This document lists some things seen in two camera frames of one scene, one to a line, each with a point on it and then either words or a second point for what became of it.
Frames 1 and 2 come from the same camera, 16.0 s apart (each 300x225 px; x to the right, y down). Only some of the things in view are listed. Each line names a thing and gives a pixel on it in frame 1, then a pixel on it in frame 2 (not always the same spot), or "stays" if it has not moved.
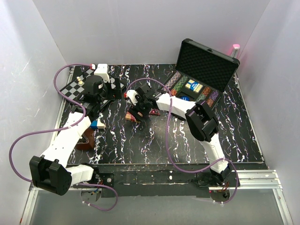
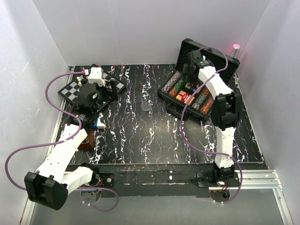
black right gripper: (135, 109) -> (187, 70)
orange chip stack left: (173, 92) stays
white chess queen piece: (80, 82) stays
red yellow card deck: (128, 116) -> (184, 97)
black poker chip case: (201, 74) stays
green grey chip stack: (201, 97) stays
